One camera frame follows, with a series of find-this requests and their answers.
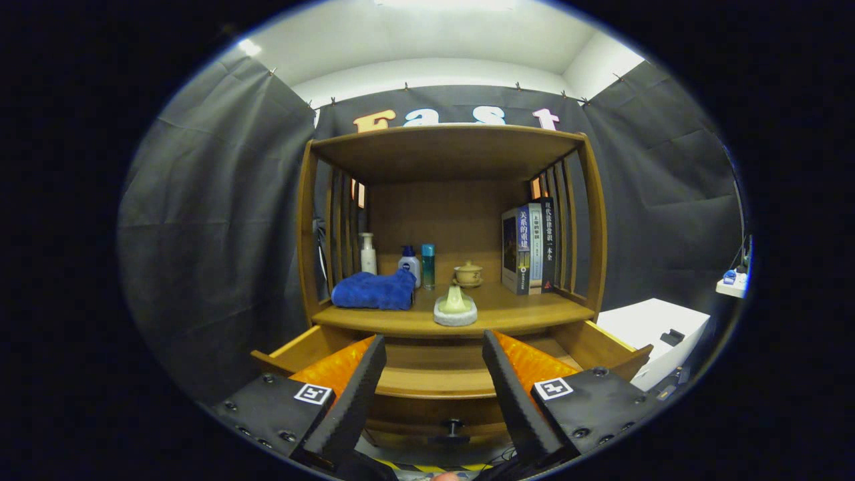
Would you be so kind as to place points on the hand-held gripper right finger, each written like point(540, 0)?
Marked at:
point(528, 414)

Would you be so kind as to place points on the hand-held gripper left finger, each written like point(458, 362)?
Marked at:
point(351, 411)

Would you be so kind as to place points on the wooden drawer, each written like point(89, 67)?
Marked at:
point(434, 407)

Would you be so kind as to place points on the wooden countertop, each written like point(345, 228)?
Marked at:
point(521, 307)

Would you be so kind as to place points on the white side cabinet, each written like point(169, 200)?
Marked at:
point(641, 321)

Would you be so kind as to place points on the wooden cabinet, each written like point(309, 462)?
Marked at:
point(441, 214)

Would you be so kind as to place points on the blue towel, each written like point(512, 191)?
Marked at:
point(371, 290)

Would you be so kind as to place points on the white pump bottle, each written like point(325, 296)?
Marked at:
point(368, 260)

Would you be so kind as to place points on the beige lidded teacup with saucer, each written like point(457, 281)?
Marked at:
point(467, 274)

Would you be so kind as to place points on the white bottle with blue cap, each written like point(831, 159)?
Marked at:
point(410, 267)

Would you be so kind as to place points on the book with white spine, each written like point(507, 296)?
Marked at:
point(535, 254)

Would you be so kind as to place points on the teal blue bottle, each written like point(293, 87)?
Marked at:
point(428, 267)

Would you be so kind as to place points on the book with blue spine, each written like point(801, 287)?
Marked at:
point(511, 247)

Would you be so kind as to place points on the book with black spine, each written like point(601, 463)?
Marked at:
point(548, 247)

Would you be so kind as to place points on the white desk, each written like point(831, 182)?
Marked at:
point(735, 288)

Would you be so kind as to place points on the small blue object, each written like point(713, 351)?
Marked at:
point(729, 275)

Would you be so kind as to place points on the small ceiling light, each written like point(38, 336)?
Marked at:
point(250, 47)

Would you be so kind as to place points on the large ceiling light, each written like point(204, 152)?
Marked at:
point(444, 3)

